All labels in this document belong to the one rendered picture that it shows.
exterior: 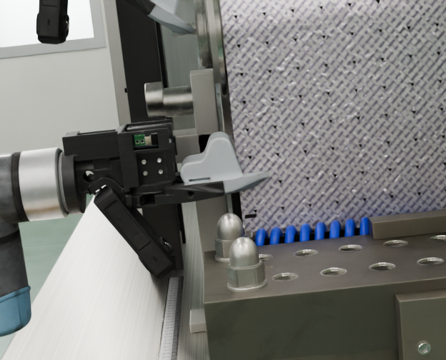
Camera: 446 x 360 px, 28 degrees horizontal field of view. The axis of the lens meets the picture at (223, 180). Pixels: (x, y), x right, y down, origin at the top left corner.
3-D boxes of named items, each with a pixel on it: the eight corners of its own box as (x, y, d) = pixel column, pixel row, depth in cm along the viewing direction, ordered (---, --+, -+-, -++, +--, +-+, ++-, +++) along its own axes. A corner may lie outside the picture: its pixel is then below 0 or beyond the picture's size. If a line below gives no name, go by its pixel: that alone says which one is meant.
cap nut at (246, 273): (226, 281, 82) (221, 233, 82) (266, 276, 82) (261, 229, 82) (227, 293, 79) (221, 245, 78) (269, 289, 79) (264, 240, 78)
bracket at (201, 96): (187, 319, 111) (158, 73, 105) (239, 313, 111) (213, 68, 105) (186, 334, 106) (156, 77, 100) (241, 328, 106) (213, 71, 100)
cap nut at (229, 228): (214, 253, 92) (210, 211, 91) (250, 249, 92) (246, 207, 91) (215, 263, 88) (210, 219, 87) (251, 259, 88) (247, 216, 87)
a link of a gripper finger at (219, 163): (266, 134, 91) (176, 143, 91) (271, 191, 92) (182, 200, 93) (264, 129, 94) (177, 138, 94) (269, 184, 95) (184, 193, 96)
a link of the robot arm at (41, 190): (26, 228, 92) (40, 210, 100) (70, 224, 92) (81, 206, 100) (15, 157, 91) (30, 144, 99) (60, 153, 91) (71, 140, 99)
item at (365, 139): (245, 246, 97) (227, 76, 94) (460, 223, 97) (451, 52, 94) (245, 247, 97) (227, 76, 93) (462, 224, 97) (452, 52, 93)
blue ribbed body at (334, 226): (254, 256, 97) (251, 225, 96) (452, 235, 97) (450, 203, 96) (256, 266, 93) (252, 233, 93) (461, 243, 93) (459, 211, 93)
